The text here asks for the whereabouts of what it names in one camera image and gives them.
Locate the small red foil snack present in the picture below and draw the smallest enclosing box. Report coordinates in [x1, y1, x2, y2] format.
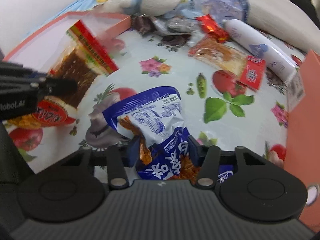
[196, 14, 229, 43]

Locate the dark brown snack packet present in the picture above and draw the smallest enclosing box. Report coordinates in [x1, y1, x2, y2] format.
[131, 15, 156, 35]

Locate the red brown snack packet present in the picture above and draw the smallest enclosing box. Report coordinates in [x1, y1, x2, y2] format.
[5, 20, 118, 129]

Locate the clear black-label snack bag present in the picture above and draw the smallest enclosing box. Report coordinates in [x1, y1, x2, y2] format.
[149, 16, 200, 36]

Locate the large orange cardboard box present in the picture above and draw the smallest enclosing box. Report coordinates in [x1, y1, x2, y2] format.
[284, 51, 319, 231]

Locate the floral vinyl mat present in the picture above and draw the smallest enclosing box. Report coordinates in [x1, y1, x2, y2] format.
[4, 30, 289, 172]

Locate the pale blue snack bag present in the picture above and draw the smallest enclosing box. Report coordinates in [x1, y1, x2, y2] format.
[180, 0, 249, 25]

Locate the orange box lid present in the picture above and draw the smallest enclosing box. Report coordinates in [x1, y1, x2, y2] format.
[4, 11, 131, 70]

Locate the light blue bedsheet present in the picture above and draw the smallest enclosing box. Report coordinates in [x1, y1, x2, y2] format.
[20, 0, 98, 41]

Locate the blue white snack bag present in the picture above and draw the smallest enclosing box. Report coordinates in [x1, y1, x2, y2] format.
[102, 86, 234, 183]

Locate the clear red-label snack packet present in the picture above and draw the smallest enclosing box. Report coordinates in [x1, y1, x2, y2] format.
[189, 36, 266, 90]

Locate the white spray bottle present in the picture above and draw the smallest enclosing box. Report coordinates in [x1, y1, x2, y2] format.
[223, 19, 298, 83]

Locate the grey duvet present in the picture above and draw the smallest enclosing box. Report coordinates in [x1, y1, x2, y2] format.
[247, 0, 319, 53]

